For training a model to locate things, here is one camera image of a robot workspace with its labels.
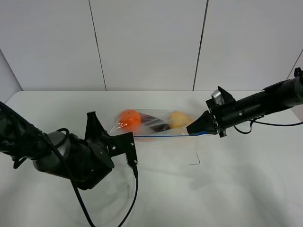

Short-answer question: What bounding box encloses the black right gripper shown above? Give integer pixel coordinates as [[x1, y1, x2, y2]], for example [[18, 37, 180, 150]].
[[187, 99, 229, 138]]

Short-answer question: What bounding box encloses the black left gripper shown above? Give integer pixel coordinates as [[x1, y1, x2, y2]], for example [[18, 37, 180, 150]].
[[71, 112, 115, 190]]

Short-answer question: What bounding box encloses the clear zip bag blue zipper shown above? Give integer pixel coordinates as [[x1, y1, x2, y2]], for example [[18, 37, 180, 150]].
[[107, 109, 206, 140]]

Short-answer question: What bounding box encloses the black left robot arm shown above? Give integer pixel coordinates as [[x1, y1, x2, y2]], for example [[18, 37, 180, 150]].
[[0, 104, 138, 190]]

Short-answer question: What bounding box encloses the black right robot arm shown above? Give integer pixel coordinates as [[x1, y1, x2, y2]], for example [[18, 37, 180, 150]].
[[187, 67, 303, 137]]

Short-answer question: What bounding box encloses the yellow pear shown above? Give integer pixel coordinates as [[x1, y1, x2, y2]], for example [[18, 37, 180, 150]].
[[168, 111, 194, 129]]

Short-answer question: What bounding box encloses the orange fruit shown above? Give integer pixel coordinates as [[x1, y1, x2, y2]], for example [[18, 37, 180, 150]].
[[118, 109, 141, 132]]

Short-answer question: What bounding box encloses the dark purple eggplant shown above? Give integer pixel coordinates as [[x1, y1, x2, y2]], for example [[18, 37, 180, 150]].
[[139, 113, 170, 132]]

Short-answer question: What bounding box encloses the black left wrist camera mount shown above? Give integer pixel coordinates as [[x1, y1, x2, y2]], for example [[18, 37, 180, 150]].
[[109, 132, 138, 168]]

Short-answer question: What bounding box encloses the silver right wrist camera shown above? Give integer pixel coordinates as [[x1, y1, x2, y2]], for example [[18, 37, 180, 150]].
[[211, 89, 224, 105]]

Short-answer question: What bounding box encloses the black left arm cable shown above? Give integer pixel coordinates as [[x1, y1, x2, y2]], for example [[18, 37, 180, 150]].
[[47, 129, 139, 227]]

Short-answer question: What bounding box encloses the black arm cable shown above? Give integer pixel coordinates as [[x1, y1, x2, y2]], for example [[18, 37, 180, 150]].
[[233, 115, 303, 135], [47, 129, 139, 227]]

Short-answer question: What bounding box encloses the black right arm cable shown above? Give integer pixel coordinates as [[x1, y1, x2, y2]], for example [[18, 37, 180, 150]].
[[233, 115, 303, 135]]

